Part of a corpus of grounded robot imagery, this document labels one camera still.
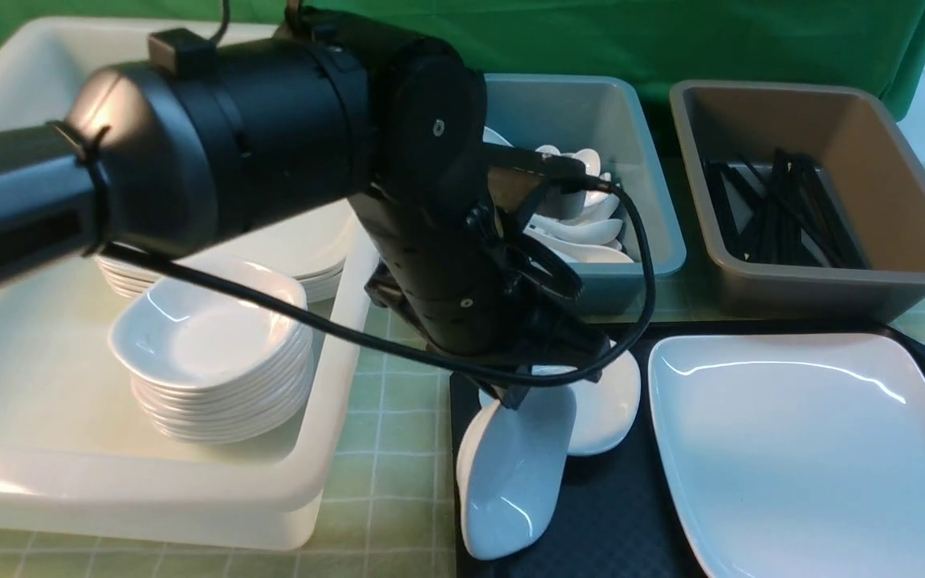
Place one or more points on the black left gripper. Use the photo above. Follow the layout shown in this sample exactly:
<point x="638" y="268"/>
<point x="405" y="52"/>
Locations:
<point x="493" y="338"/>

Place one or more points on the white small dish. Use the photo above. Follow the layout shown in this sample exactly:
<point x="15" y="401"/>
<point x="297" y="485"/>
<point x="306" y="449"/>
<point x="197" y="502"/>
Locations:
<point x="509" y="471"/>
<point x="580" y="419"/>

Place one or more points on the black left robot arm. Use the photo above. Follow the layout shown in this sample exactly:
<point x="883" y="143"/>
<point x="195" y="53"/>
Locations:
<point x="162" y="159"/>

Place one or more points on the large white square plate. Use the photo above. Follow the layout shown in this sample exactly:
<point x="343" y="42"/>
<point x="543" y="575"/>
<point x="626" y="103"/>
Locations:
<point x="794" y="455"/>

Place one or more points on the pile of white soup spoons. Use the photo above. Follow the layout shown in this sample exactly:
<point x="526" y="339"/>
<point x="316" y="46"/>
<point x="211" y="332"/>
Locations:
<point x="591" y="237"/>

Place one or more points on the stack of white square plates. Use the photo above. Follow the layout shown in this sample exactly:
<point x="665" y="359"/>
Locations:
<point x="311" y="248"/>

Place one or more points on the teal plastic bin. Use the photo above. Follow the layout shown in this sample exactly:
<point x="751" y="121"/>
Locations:
<point x="575" y="112"/>

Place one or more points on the black serving tray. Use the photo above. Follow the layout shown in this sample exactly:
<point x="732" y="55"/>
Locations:
<point x="614" y="517"/>

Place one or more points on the stack of white small bowls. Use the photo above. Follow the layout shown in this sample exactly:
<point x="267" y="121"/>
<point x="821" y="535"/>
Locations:
<point x="210" y="369"/>

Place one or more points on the pile of black chopsticks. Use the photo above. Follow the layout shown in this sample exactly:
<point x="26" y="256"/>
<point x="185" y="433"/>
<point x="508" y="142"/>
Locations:
<point x="784" y="217"/>

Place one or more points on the brown plastic bin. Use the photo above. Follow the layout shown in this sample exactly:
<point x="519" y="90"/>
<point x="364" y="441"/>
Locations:
<point x="877" y="181"/>

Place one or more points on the large white plastic tub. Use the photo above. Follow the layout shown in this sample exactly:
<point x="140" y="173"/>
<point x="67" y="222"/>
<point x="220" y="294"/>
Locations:
<point x="77" y="456"/>

